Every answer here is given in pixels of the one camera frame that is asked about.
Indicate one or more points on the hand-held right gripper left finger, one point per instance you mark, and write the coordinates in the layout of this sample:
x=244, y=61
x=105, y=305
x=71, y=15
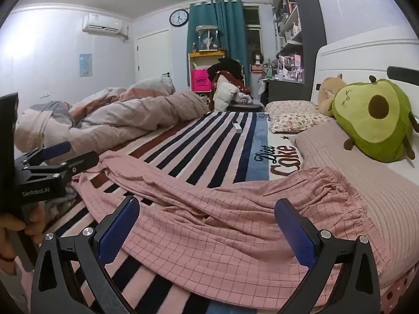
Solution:
x=118, y=232

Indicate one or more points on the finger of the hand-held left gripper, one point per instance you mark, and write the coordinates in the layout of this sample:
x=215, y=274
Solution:
x=78, y=163
x=55, y=149

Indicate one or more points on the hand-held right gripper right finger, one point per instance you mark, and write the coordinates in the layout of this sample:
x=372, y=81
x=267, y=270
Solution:
x=294, y=232

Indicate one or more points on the pink checked pants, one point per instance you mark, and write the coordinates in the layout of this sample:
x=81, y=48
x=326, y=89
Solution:
x=212, y=222

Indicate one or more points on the person's left hand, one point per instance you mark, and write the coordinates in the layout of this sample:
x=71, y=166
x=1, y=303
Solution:
x=36, y=225

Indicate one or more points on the pink checked quilt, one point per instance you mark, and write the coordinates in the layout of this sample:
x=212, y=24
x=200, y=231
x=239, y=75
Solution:
x=131, y=114

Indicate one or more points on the pink ribbed pillow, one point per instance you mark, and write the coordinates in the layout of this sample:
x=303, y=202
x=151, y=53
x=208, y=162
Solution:
x=376, y=189

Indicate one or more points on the floral pillow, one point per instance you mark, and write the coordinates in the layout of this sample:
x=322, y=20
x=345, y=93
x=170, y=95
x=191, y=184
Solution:
x=294, y=116

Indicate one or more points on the polka-dot bed skirt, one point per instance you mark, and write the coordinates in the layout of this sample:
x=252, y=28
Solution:
x=397, y=292

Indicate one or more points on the striped printed bed sheet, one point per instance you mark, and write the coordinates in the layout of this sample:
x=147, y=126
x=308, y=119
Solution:
x=203, y=144

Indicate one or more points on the green avocado plush toy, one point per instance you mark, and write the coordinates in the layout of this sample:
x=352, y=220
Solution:
x=360, y=127

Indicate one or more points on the white door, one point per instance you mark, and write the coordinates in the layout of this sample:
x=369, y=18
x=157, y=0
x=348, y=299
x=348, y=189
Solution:
x=154, y=55

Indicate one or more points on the white air conditioner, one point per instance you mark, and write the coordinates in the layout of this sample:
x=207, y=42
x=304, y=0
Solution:
x=101, y=23

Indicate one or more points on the tan plush toy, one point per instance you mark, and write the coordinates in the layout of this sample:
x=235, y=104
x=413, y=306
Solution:
x=325, y=96

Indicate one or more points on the dark desk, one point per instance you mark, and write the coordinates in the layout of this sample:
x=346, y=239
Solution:
x=288, y=90

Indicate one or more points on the pink shopping bag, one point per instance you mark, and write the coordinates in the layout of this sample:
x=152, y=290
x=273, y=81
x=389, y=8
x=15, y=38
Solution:
x=201, y=81

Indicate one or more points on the white puffer jacket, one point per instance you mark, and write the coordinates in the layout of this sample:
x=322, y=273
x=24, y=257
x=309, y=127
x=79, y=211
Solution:
x=226, y=95

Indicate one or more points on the yellow shelf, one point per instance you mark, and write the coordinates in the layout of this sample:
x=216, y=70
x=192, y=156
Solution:
x=206, y=54

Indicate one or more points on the dark clothes pile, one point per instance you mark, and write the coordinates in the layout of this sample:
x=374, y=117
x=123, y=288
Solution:
x=229, y=67

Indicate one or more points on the glass display case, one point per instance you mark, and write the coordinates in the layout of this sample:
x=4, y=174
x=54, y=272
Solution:
x=207, y=39

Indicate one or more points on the mannequin head with wig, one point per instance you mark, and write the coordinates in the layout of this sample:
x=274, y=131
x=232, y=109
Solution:
x=258, y=57

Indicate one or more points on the white bed headboard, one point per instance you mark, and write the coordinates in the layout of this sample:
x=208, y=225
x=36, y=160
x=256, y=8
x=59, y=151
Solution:
x=353, y=59

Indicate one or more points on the window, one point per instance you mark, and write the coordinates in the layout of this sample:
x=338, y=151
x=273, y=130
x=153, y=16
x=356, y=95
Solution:
x=252, y=39

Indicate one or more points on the teal curtain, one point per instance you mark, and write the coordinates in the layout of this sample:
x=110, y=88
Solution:
x=229, y=29

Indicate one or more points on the tall grey bookshelf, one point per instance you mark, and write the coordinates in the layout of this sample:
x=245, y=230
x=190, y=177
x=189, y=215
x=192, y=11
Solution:
x=309, y=16

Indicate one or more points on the blue wall poster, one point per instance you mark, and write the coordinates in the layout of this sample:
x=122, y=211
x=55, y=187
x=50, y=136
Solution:
x=85, y=65

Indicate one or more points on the round wall clock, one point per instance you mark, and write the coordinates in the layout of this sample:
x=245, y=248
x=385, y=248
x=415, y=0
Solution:
x=179, y=18

